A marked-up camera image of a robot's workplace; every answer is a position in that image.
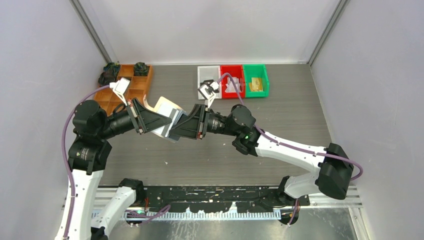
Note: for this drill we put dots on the white cards in red bin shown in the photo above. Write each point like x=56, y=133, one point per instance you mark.
x=232, y=86

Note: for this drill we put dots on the dark bundle top right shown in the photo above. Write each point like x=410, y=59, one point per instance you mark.
x=140, y=69

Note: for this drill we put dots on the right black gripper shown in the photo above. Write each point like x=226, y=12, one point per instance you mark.
x=188, y=127

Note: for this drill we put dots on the dark bundle top left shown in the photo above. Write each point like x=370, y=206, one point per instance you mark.
x=112, y=68

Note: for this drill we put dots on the green plastic bin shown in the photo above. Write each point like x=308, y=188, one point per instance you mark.
x=256, y=70

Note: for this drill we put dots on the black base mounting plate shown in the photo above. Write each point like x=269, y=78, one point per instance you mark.
x=213, y=199

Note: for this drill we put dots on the aluminium rail frame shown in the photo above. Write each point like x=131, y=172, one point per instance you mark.
x=311, y=201

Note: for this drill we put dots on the wooden compartment tray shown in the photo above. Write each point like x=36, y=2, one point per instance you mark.
x=138, y=88

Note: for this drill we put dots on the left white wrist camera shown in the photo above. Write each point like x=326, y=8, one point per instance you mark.
x=119, y=88

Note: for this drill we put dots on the dark bundle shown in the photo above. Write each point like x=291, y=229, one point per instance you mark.
x=140, y=69
x=112, y=68
x=106, y=78

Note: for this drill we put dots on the white plastic bin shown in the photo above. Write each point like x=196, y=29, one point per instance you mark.
x=208, y=72

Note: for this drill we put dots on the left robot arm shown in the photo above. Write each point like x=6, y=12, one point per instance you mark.
x=86, y=161

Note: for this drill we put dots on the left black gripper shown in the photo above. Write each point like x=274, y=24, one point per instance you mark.
x=150, y=120

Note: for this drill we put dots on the gold card in green bin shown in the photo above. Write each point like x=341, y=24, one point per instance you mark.
x=256, y=84

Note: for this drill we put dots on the black item in white bin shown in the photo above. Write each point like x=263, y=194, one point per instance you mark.
x=208, y=82

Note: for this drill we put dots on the dark bundle middle left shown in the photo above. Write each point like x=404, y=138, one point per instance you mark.
x=106, y=78

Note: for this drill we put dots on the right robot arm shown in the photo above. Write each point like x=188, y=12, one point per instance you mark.
x=329, y=170

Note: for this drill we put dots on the red plastic bin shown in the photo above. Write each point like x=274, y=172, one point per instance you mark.
x=234, y=71

